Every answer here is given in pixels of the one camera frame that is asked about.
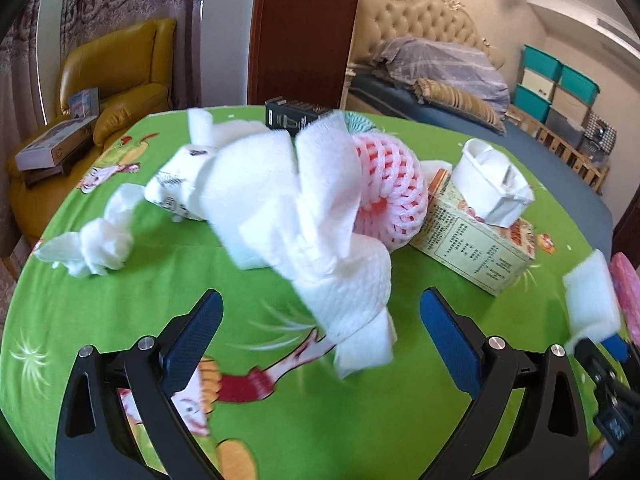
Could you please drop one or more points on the yellow leather armchair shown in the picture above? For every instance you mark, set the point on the yellow leather armchair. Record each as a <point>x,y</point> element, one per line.
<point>120,55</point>

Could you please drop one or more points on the white crumpled printed wrapper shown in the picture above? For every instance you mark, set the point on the white crumpled printed wrapper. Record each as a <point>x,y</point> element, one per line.
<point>175,180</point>

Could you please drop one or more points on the dark flat box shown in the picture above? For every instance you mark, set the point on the dark flat box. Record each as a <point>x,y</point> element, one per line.
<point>45,174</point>

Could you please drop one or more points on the pink foam fruit net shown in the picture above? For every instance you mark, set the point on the pink foam fruit net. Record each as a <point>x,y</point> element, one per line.
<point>395,185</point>

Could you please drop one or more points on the small white paper towel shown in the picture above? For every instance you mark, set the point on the small white paper towel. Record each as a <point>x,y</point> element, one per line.
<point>590,295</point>

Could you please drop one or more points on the flat white box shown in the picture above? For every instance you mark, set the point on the flat white box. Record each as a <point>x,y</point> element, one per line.
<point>55,142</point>

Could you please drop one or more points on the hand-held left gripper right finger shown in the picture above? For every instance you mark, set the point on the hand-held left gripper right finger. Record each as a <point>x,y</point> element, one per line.
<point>450,340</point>

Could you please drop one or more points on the striped blue grey duvet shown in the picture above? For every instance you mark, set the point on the striped blue grey duvet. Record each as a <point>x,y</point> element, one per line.
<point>440,65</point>

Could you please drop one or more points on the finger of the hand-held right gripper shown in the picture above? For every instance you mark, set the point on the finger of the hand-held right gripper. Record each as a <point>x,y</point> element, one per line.
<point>619,347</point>
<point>582,347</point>

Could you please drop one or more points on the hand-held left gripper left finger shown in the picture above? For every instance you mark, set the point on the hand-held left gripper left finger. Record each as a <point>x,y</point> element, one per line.
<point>195,340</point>

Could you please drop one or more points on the folded white paper towel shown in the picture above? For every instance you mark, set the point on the folded white paper towel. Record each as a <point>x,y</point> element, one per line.
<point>250,195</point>

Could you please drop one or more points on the beige striped pillow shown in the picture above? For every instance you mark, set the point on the beige striped pillow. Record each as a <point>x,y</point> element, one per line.
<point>460,100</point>

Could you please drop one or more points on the black white patterned bag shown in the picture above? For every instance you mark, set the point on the black white patterned bag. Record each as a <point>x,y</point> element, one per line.
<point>600,132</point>

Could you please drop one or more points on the printed cardboard box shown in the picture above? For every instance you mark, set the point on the printed cardboard box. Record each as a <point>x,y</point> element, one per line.
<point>470,245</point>

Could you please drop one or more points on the black box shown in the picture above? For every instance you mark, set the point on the black box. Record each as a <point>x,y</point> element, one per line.
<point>285,117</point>

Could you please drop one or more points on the small blue white box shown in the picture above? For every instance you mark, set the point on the small blue white box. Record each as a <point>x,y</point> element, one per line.
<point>84,102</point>

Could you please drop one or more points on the green printed tablecloth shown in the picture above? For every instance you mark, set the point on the green printed tablecloth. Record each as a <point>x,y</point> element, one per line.
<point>150,280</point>

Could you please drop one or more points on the bed with tufted headboard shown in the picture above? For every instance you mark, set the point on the bed with tufted headboard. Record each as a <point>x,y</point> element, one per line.
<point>385,92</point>

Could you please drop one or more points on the stack of plastic storage boxes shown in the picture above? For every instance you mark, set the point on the stack of plastic storage boxes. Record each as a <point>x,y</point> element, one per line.
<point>575,85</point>

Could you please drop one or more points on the dark wooden door frame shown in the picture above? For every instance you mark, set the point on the dark wooden door frame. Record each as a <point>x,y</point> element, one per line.
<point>305,35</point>

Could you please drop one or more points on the beige tufted headboard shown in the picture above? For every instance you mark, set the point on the beige tufted headboard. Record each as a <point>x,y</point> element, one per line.
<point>420,15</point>

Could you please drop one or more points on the wooden bed rail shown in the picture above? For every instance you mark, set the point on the wooden bed rail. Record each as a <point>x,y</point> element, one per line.
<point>565,152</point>

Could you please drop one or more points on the teal foam fruit net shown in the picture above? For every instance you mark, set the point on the teal foam fruit net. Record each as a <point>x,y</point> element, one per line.
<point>357,122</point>

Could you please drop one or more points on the large white paper towel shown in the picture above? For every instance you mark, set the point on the large white paper towel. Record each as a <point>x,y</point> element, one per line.
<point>330,240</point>

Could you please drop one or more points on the crumpled white tissue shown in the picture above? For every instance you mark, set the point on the crumpled white tissue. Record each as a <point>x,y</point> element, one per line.
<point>102,245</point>

